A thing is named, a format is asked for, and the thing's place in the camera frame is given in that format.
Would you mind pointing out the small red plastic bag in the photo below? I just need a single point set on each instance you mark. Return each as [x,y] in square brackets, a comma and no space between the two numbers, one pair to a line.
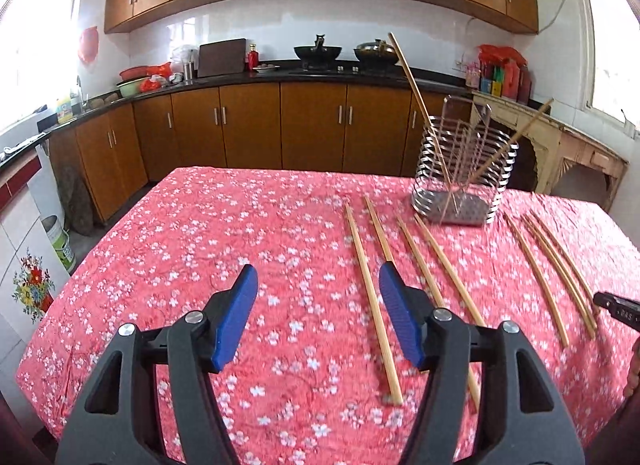
[150,85]

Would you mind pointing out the wooden chopstick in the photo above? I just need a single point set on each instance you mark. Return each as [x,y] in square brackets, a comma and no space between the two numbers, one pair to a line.
[565,260]
[378,232]
[537,277]
[450,270]
[557,272]
[370,295]
[415,90]
[420,262]
[520,134]

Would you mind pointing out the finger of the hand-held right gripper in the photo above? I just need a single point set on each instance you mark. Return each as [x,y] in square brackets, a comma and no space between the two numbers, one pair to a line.
[620,312]

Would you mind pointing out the red bottle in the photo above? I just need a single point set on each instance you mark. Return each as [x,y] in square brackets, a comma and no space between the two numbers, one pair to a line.
[252,60]

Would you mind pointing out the metal cup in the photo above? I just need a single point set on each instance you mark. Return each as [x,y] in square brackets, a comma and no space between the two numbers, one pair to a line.
[188,72]

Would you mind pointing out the cream wooden side table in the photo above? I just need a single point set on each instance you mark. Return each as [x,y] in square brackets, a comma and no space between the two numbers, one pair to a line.
[565,140]

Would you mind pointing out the window beside sink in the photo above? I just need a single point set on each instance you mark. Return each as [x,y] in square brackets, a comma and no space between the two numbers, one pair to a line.
[35,45]

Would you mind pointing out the kitchen faucet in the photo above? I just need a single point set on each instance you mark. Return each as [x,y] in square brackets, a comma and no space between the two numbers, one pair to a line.
[79,92]

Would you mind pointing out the pink jar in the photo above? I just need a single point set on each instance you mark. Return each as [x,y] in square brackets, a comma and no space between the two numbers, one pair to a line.
[472,77]

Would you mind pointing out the white floral-print cabinet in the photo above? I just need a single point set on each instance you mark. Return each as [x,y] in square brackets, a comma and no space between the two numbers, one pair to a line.
[20,245]

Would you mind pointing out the gas stove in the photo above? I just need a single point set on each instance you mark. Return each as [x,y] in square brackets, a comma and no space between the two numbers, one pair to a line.
[345,68]

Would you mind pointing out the red floral tablecloth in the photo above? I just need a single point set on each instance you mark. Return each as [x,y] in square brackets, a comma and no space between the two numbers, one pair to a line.
[250,225]

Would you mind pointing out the white plastic bag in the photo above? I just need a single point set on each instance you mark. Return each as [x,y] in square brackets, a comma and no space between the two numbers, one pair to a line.
[181,55]

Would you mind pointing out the brown cutting board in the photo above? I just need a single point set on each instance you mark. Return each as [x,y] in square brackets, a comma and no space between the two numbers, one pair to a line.
[222,57]

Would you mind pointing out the green basin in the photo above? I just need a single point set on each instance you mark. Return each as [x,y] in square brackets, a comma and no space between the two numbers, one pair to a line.
[127,89]

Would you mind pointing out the window beside cream table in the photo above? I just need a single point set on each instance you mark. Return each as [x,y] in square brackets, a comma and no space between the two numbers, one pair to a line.
[610,45]

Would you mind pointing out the black wok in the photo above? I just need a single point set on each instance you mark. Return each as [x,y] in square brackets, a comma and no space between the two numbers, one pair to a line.
[317,51]

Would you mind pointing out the black countertop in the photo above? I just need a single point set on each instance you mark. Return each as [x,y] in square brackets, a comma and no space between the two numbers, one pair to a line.
[225,80]

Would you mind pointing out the red basin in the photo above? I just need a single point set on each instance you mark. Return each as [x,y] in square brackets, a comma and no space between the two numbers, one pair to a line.
[135,72]

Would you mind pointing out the paint bucket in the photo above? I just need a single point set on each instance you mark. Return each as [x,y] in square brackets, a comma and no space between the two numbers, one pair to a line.
[60,245]

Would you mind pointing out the dark grey cloth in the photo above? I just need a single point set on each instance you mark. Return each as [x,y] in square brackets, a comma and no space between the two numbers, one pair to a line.
[75,200]

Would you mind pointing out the red wall decoration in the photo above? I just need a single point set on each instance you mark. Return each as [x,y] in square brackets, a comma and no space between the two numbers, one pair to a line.
[89,45]

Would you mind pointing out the yellow detergent bottle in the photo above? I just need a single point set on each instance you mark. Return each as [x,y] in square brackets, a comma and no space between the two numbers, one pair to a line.
[64,112]

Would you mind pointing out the plate of food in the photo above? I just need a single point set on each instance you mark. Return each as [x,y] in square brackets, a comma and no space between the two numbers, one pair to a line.
[266,68]

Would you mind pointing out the red bagged goods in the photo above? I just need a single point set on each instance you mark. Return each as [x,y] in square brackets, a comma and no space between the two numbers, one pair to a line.
[505,75]

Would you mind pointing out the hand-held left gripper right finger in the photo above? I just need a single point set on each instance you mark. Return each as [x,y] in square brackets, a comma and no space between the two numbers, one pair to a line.
[400,320]

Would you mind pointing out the lidded wok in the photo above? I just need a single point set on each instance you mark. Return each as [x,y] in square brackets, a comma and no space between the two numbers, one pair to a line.
[375,51]

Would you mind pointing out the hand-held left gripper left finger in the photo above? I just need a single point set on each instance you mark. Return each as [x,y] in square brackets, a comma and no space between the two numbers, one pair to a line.
[235,320]

